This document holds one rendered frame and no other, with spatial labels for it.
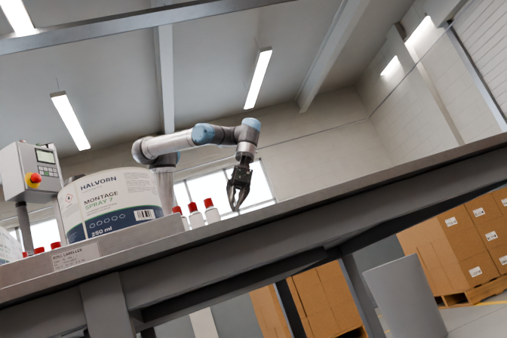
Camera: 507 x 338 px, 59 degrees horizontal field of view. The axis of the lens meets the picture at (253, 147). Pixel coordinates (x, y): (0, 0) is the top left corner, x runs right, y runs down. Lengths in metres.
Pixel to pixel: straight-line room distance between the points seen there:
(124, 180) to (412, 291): 2.97
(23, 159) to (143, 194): 0.86
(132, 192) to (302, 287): 4.00
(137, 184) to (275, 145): 6.74
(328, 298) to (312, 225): 4.10
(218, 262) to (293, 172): 6.80
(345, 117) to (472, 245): 4.05
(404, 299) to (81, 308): 3.08
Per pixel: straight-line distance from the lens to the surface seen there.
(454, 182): 0.95
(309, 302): 4.83
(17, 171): 1.72
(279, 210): 0.75
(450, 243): 4.76
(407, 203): 0.89
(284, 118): 7.88
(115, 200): 0.91
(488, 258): 4.96
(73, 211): 0.94
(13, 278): 0.82
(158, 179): 1.98
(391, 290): 3.64
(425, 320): 3.69
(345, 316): 4.94
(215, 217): 1.59
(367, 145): 8.16
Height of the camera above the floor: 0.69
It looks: 18 degrees up
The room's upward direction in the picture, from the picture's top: 21 degrees counter-clockwise
